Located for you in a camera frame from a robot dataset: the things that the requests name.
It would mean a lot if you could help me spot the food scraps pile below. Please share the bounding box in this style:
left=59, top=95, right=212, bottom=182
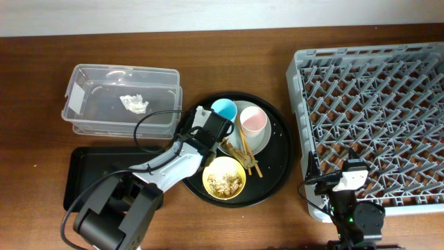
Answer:
left=207, top=172, right=244, bottom=198

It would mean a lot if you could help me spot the black rectangular tray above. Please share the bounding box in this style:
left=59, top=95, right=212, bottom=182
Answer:
left=63, top=147, right=158, bottom=210

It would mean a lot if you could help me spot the wooden chopstick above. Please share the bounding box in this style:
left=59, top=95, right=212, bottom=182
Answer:
left=236, top=118, right=263, bottom=178
left=236, top=118, right=252, bottom=176

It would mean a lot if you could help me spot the clear plastic bin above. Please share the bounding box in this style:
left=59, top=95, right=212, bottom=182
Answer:
left=61, top=64, right=182, bottom=140

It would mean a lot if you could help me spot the grey dishwasher rack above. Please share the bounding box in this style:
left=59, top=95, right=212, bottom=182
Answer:
left=286, top=42, right=443, bottom=216

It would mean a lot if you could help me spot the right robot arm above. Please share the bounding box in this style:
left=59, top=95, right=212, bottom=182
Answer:
left=298, top=147, right=402, bottom=250

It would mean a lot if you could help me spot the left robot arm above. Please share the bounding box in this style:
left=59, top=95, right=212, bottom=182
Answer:
left=60, top=106, right=234, bottom=249

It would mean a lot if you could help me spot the yellow bowl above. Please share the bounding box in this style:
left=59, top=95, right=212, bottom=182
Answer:
left=202, top=156, right=246, bottom=201

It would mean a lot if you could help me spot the blue plastic cup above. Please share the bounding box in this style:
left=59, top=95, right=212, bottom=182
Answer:
left=211, top=99, right=237, bottom=122

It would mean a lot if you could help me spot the brown snack wrapper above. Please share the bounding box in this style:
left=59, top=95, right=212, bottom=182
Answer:
left=221, top=139, right=258, bottom=169

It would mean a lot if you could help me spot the round black tray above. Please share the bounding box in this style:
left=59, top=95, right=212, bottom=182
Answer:
left=183, top=92, right=295, bottom=208

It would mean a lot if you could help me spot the grey plate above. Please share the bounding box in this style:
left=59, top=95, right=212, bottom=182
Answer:
left=228, top=101, right=271, bottom=155

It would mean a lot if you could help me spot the pink plastic cup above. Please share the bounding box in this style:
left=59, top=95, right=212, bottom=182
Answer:
left=239, top=106, right=268, bottom=138

